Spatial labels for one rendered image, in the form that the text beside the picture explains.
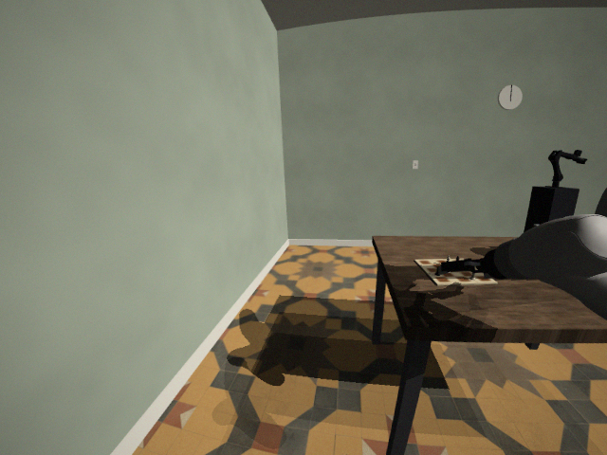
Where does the brown and cream chessboard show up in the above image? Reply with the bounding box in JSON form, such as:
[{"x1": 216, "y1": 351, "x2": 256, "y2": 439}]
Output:
[{"x1": 414, "y1": 259, "x2": 498, "y2": 285}]

